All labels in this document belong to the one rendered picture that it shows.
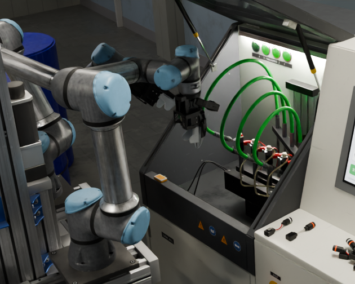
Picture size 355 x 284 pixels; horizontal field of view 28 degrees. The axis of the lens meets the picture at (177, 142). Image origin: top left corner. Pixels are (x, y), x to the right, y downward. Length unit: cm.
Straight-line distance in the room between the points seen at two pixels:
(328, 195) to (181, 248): 72
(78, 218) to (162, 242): 91
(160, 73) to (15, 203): 60
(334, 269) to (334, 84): 60
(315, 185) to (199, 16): 438
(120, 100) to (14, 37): 85
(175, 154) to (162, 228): 31
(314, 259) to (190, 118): 60
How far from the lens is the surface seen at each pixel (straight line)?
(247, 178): 275
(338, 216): 244
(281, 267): 239
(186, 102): 233
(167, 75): 217
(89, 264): 220
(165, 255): 301
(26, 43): 497
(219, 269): 270
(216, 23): 646
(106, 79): 184
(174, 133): 293
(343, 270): 225
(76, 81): 189
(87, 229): 213
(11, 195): 222
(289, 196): 250
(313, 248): 234
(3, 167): 218
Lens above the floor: 230
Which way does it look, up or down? 25 degrees down
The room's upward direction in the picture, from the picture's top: 5 degrees counter-clockwise
